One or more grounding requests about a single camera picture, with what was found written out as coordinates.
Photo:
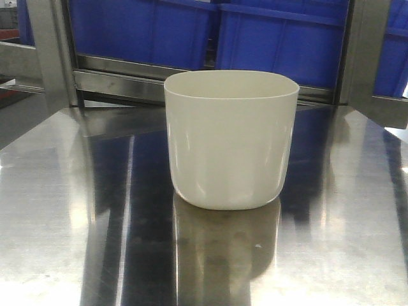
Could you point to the white plastic bin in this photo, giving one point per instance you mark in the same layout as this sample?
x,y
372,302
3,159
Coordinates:
x,y
229,136

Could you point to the blue crate behind left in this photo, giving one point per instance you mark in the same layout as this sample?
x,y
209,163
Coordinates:
x,y
165,33

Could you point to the blue crate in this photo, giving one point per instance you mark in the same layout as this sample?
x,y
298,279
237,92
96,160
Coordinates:
x,y
24,23
165,33
391,79
301,40

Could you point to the blue crate behind right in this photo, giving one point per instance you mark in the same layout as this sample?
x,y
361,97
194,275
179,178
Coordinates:
x,y
301,40

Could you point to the blue crate far right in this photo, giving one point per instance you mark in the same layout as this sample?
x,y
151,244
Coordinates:
x,y
391,79

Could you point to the blue crate far left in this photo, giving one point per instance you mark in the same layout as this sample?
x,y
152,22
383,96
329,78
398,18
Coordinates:
x,y
24,23

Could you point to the steel shelf frame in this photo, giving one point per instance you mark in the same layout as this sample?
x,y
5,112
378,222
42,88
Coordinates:
x,y
54,68

